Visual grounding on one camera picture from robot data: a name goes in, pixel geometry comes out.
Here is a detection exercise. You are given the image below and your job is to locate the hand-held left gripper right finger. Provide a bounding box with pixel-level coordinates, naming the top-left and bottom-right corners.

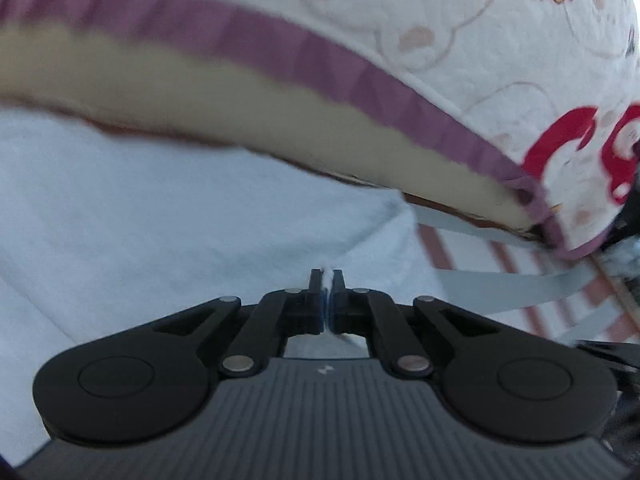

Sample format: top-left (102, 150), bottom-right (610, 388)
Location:
top-left (327, 269), bottom-right (501, 378)

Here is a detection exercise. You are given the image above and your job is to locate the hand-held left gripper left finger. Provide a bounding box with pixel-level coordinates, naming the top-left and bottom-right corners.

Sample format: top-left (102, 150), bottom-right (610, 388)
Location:
top-left (152, 269), bottom-right (326, 378)

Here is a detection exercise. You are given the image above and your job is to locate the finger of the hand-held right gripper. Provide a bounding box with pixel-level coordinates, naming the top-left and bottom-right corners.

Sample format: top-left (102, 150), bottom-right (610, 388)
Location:
top-left (575, 339), bottom-right (640, 378)

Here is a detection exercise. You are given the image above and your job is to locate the light grey shirt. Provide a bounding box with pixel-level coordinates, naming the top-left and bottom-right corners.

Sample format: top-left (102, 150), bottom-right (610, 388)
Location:
top-left (0, 107), bottom-right (451, 466)

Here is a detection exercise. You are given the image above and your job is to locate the grey crumpled cloth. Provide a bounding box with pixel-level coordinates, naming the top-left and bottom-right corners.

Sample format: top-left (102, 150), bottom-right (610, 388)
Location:
top-left (597, 245), bottom-right (640, 281)

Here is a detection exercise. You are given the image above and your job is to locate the checkered blanket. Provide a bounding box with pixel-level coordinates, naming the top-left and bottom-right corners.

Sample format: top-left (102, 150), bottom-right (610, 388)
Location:
top-left (400, 195), bottom-right (640, 351)

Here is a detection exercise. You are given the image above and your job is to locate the dark cloth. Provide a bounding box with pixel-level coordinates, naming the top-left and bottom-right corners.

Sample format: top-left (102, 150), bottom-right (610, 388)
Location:
top-left (602, 200), bottom-right (640, 251)

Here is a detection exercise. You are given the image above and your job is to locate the beige mattress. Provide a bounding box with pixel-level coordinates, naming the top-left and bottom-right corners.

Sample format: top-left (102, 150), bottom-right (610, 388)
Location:
top-left (0, 22), bottom-right (543, 241)

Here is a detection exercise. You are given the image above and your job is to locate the bear print quilt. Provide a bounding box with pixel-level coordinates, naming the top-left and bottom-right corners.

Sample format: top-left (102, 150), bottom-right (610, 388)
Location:
top-left (0, 0), bottom-right (640, 261)

